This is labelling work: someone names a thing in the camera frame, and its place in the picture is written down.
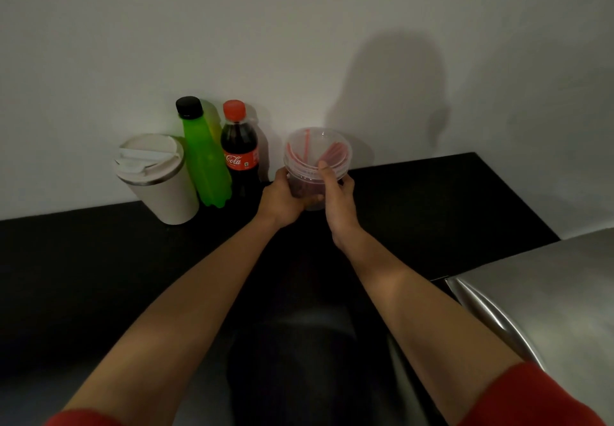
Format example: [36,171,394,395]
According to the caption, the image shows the person's right hand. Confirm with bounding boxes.
[318,160,366,249]

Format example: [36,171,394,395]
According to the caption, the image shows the person's left hand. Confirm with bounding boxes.
[256,168,325,229]

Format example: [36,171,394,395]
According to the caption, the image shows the clear plastic round container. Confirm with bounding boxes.
[283,127,353,212]

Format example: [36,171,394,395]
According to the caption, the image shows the person's left forearm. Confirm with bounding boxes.
[61,213,288,426]

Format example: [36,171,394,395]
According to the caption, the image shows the person's right forearm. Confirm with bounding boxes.
[331,227,524,426]

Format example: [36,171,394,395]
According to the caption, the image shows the bunch of red straws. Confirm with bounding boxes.
[287,140,347,167]

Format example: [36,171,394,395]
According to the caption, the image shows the dark cola bottle red cap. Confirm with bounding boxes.
[220,99,263,202]

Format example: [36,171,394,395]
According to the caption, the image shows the green drink bottle black cap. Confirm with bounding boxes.
[175,96,233,210]

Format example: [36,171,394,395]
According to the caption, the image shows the white travel cup with lid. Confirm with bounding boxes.
[112,133,200,226]

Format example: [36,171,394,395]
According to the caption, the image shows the stainless steel appliance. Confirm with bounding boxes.
[445,227,614,426]

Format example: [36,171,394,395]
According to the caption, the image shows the red shirt sleeve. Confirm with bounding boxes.
[44,408,126,426]
[457,362,608,426]

